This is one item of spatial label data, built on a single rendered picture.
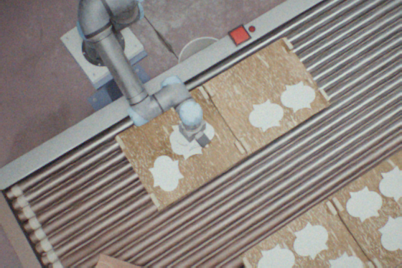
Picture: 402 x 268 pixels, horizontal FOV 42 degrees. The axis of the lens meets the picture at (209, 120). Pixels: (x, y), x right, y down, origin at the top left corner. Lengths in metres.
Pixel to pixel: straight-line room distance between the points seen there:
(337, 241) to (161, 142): 0.79
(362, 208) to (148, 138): 0.89
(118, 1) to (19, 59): 1.77
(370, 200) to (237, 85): 0.70
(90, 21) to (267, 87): 0.82
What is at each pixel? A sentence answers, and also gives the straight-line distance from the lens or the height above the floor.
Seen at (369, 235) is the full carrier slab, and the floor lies 0.94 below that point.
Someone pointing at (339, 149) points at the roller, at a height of 0.92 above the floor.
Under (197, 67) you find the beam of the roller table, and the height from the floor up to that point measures 0.91.
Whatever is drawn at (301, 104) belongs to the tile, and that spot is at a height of 0.94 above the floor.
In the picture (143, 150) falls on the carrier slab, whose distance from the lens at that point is 2.10.
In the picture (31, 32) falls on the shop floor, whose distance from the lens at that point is 3.44.
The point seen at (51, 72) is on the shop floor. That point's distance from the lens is 3.31.
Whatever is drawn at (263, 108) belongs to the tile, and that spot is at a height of 0.94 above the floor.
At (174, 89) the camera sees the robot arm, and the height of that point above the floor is 1.27.
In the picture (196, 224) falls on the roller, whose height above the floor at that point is 0.92.
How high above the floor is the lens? 2.98
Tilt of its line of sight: 75 degrees down
